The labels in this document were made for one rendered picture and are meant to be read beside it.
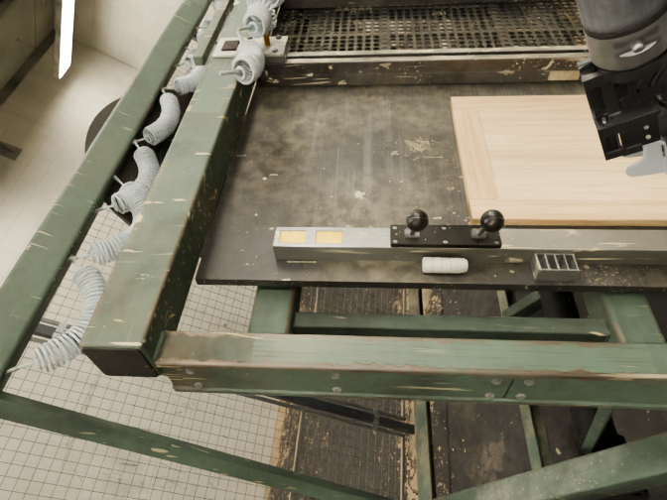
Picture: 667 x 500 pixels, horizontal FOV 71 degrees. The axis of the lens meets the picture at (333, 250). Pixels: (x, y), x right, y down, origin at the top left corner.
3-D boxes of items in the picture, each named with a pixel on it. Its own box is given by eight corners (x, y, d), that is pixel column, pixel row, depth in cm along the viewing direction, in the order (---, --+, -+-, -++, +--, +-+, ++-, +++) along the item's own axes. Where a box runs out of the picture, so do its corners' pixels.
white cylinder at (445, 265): (422, 276, 87) (466, 277, 86) (424, 266, 85) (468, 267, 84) (421, 263, 89) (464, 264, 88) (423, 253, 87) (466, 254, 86)
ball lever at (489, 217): (487, 246, 87) (508, 229, 74) (466, 245, 87) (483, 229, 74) (486, 225, 87) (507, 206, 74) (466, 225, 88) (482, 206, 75)
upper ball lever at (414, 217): (421, 245, 88) (430, 229, 75) (401, 245, 88) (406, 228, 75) (421, 225, 88) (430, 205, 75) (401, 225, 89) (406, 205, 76)
